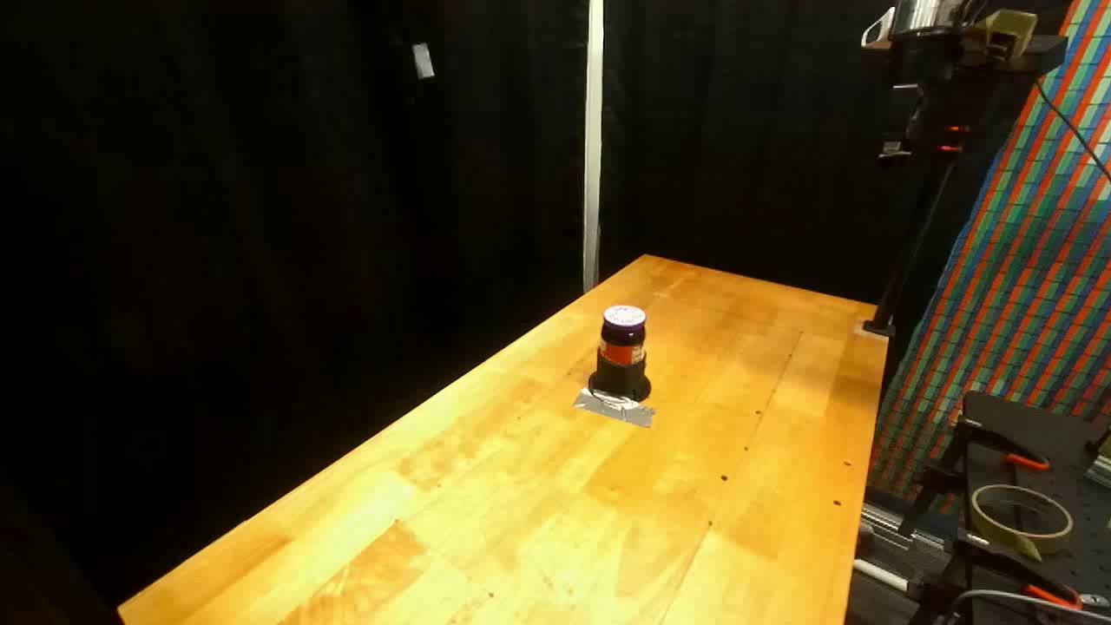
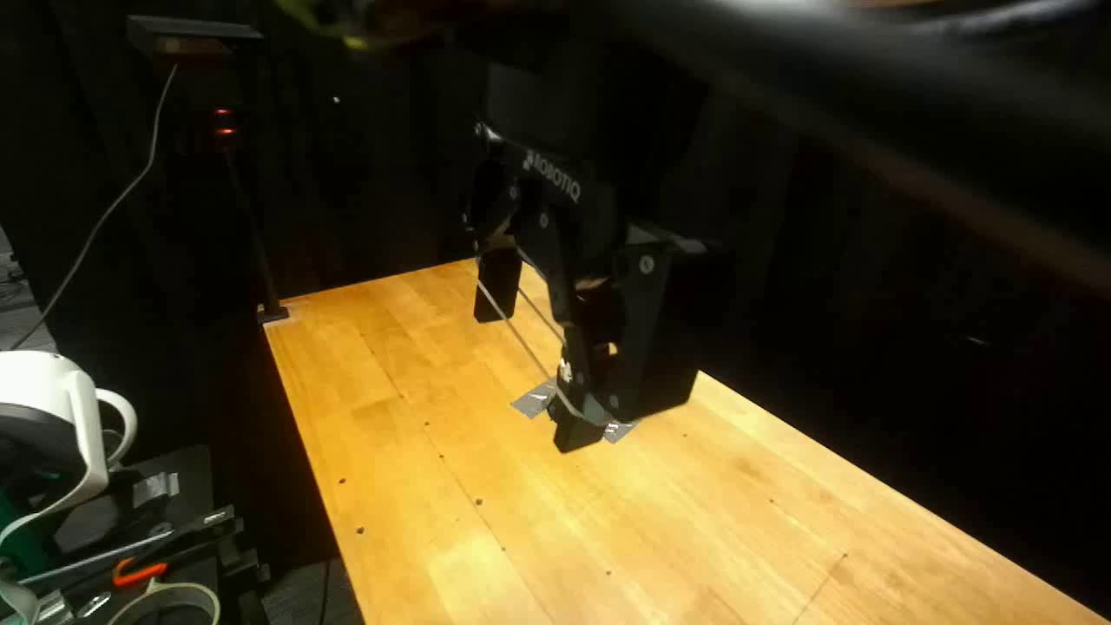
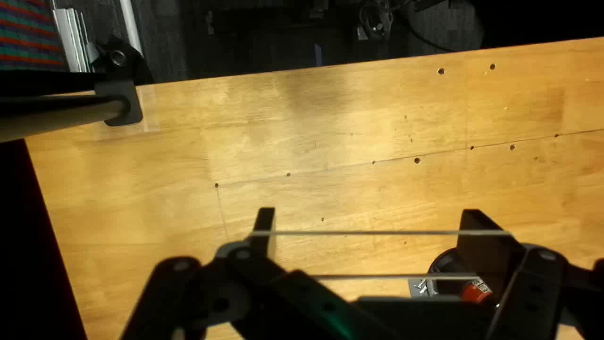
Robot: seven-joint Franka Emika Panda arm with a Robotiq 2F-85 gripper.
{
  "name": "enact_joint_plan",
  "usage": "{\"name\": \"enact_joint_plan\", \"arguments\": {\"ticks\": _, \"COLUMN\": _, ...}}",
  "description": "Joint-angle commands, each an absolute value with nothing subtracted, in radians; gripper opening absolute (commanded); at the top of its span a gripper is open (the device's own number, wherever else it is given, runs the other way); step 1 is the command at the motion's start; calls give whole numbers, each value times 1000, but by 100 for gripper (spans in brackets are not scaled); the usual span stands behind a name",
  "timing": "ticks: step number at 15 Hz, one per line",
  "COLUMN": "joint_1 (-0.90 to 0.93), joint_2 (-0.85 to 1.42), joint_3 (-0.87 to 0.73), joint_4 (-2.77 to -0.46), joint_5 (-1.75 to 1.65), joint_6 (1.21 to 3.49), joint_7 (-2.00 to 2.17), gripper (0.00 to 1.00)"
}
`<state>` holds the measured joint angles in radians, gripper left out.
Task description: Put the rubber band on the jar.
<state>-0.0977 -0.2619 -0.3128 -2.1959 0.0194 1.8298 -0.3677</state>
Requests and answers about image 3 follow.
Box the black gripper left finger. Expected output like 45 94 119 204
121 206 393 340

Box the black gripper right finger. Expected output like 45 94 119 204
432 207 604 340

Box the grey round chair base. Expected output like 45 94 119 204
402 0 487 53

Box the striped red blue cloth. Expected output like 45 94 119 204
0 0 68 71

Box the black small gadget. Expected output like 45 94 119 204
355 0 396 43

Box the grey duct tape piece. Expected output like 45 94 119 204
408 277 438 298

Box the grey pole clamp bracket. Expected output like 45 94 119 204
93 77 145 128

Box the black camera device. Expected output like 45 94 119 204
93 36 145 75

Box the white metal frame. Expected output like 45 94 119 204
51 0 145 73

